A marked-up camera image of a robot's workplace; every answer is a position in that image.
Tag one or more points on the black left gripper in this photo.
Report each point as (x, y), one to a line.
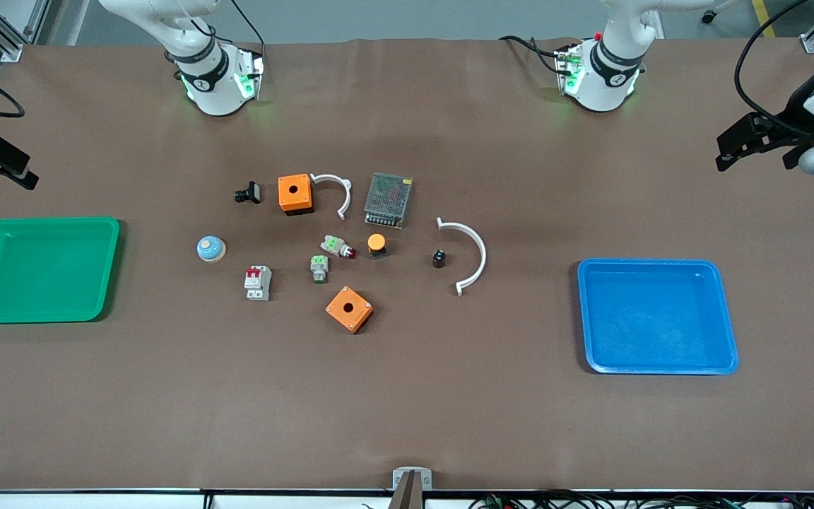
(794, 114)

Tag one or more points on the white red circuit breaker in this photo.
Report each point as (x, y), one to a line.
(257, 284)

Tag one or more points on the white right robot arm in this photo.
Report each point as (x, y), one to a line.
(209, 85)

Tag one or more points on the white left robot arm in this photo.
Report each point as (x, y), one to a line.
(608, 78)

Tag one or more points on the green plastic tray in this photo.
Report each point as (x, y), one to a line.
(39, 272)

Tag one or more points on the black chair caster wheel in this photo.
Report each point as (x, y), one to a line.
(709, 16)

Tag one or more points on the silver base connector box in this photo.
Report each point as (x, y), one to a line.
(569, 71)
(246, 81)

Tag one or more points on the blue plastic tray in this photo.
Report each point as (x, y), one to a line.
(654, 318)

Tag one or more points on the blue round bell knob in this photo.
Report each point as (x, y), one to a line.
(210, 249)

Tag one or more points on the orange button box upright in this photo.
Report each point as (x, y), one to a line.
(287, 199)

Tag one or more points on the green tipped push button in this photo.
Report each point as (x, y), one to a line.
(319, 267)

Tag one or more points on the red tipped indicator light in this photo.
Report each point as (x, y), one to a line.
(335, 245)

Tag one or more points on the metal mesh power supply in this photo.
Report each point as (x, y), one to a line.
(387, 198)

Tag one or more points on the orange button box tilted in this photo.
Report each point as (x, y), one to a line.
(340, 312)

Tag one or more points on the orange round push button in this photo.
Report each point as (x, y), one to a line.
(376, 242)

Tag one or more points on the small black switch part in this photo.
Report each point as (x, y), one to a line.
(251, 192)

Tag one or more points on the large white curved bracket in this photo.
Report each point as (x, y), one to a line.
(482, 254)

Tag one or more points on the small white curved bracket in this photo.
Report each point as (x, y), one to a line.
(348, 198)

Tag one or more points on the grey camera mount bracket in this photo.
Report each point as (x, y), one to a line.
(412, 481)

